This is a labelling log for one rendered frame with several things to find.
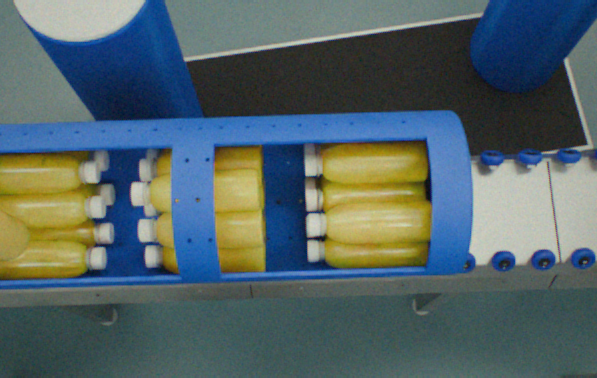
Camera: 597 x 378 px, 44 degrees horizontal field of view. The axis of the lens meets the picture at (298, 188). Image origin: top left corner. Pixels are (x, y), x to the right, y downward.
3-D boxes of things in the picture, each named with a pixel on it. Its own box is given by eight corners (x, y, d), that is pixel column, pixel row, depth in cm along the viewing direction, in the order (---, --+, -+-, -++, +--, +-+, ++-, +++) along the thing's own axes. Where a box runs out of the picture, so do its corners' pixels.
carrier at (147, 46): (200, 83, 236) (111, 96, 235) (146, -90, 152) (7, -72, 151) (211, 167, 229) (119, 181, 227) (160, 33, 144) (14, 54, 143)
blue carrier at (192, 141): (444, 282, 139) (481, 263, 112) (-20, 297, 139) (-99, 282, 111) (433, 137, 146) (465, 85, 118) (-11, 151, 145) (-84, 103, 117)
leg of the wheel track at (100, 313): (117, 325, 230) (53, 299, 170) (98, 325, 230) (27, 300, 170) (117, 306, 232) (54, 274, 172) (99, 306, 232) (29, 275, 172)
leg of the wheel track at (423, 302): (431, 314, 231) (478, 285, 171) (412, 315, 231) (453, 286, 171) (429, 295, 233) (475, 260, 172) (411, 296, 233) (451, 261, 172)
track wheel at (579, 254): (599, 252, 136) (595, 245, 138) (575, 253, 136) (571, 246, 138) (594, 270, 139) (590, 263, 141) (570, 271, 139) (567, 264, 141)
